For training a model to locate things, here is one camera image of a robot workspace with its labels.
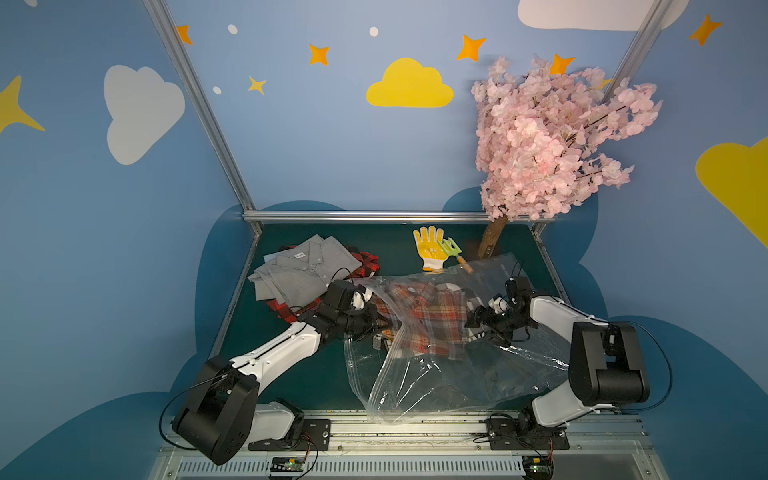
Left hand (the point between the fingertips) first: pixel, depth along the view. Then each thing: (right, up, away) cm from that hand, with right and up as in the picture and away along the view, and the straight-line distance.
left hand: (394, 320), depth 81 cm
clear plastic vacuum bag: (+8, -10, -4) cm, 14 cm away
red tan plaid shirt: (+10, -2, +9) cm, 13 cm away
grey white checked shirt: (+26, +2, +15) cm, 31 cm away
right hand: (+27, -5, +11) cm, 30 cm away
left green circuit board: (-26, -33, -9) cm, 43 cm away
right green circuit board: (+35, -34, -8) cm, 50 cm away
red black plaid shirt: (-9, +14, +26) cm, 30 cm away
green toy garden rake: (+23, +21, +34) cm, 46 cm away
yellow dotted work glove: (+15, +21, +34) cm, 42 cm away
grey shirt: (-30, +12, +14) cm, 35 cm away
